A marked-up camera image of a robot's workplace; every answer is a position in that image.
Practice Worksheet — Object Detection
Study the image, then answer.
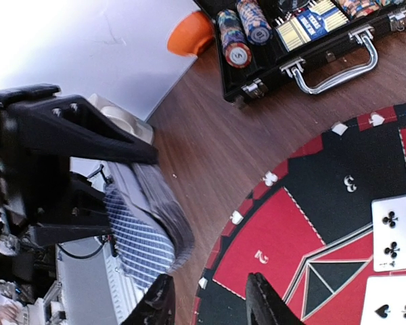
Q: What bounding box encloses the aluminium front rail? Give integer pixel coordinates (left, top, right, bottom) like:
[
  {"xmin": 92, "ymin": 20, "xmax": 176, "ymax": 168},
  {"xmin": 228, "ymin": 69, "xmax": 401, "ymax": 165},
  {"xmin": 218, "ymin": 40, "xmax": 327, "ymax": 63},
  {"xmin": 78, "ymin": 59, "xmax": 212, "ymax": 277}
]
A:
[{"xmin": 44, "ymin": 238, "xmax": 145, "ymax": 324}]

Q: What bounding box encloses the grey playing card deck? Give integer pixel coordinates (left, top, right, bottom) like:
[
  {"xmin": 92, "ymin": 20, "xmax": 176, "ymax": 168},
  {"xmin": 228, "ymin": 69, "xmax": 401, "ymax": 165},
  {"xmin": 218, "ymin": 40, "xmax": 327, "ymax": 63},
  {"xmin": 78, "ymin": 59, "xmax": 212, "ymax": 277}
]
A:
[{"xmin": 104, "ymin": 162, "xmax": 195, "ymax": 290}]

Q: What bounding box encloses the orange plastic cup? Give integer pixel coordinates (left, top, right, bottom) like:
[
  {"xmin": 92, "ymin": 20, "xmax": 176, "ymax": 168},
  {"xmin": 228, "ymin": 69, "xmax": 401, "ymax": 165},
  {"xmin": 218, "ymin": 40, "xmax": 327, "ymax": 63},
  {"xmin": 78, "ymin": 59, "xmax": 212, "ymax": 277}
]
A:
[{"xmin": 166, "ymin": 11, "xmax": 214, "ymax": 57}]

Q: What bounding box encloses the white floral ceramic mug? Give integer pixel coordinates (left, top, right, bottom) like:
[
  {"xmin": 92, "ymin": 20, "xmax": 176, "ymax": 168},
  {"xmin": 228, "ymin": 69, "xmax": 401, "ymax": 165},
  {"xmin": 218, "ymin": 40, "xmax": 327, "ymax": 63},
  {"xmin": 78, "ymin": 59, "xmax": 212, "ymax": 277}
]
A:
[{"xmin": 88, "ymin": 93, "xmax": 154, "ymax": 144}]

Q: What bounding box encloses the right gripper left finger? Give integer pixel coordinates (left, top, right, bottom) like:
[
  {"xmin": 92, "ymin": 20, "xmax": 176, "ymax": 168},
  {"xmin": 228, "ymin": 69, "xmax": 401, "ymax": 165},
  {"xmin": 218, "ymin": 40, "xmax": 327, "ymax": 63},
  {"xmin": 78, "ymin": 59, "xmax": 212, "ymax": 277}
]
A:
[{"xmin": 121, "ymin": 274, "xmax": 176, "ymax": 325}]

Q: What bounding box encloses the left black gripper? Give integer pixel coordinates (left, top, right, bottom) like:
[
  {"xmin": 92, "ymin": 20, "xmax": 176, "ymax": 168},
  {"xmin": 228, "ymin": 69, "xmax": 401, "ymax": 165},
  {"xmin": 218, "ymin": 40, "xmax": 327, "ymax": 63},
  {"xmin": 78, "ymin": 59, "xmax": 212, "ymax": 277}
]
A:
[{"xmin": 0, "ymin": 84, "xmax": 158, "ymax": 246}]

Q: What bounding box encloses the four of clubs card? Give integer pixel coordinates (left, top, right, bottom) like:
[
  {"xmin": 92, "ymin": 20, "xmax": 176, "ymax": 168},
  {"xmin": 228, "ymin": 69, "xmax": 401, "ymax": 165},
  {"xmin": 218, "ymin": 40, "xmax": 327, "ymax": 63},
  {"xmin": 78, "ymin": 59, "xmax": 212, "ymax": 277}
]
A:
[{"xmin": 371, "ymin": 195, "xmax": 406, "ymax": 272}]

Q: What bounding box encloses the round red black poker mat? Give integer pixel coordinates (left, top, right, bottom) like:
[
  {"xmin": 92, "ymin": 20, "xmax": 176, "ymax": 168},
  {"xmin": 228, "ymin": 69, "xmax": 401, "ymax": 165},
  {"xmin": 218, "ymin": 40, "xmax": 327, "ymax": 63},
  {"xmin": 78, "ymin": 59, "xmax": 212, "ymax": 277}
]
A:
[{"xmin": 192, "ymin": 104, "xmax": 406, "ymax": 324}]

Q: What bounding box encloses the black poker chip case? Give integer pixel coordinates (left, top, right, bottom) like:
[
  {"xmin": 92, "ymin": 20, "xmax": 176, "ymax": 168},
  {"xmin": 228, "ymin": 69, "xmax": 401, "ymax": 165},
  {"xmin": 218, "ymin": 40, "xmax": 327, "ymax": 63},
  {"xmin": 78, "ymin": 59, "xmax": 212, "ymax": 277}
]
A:
[{"xmin": 196, "ymin": 1, "xmax": 406, "ymax": 103}]

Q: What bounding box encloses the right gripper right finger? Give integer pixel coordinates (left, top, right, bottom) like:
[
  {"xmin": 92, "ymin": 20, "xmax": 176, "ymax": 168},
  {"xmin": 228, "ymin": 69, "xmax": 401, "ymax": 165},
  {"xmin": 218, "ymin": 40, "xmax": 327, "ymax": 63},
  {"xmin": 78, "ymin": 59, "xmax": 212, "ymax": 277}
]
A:
[{"xmin": 246, "ymin": 273, "xmax": 304, "ymax": 325}]

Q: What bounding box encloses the spades face-up card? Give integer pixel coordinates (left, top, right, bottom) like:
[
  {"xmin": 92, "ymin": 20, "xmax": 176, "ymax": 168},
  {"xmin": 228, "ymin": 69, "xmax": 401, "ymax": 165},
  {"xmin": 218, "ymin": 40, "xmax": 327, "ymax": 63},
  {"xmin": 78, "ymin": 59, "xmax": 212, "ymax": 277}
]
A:
[{"xmin": 360, "ymin": 276, "xmax": 406, "ymax": 325}]

